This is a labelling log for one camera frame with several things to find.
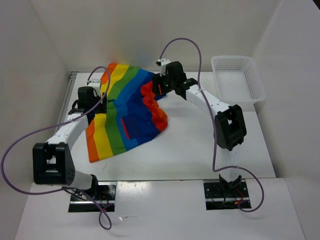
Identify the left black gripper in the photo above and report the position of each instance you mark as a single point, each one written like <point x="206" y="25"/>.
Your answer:
<point x="102" y="107"/>

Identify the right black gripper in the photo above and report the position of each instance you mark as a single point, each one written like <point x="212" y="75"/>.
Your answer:
<point x="158" y="80"/>

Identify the rainbow striped shorts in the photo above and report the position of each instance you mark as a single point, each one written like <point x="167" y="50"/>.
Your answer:
<point x="133" y="116"/>

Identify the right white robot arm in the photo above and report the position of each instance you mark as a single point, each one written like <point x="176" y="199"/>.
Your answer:
<point x="229" y="120"/>

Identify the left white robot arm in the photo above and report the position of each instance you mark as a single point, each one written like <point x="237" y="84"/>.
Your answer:
<point x="52" y="160"/>

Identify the white plastic basket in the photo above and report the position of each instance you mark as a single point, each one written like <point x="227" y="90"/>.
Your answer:
<point x="237" y="80"/>

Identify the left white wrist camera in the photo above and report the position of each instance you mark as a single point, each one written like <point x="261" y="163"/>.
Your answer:
<point x="94" y="83"/>

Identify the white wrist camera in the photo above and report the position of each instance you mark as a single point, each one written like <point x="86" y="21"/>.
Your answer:
<point x="162" y="63"/>
<point x="94" y="83"/>

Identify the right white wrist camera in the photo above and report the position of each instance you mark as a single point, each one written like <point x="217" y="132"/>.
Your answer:
<point x="162" y="63"/>

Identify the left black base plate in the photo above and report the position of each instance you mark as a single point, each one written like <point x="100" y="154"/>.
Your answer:
<point x="104" y="195"/>

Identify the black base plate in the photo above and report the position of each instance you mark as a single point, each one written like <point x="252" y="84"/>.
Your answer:
<point x="216" y="199"/>
<point x="104" y="195"/>

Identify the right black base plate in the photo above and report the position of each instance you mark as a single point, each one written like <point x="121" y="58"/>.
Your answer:
<point x="216" y="199"/>

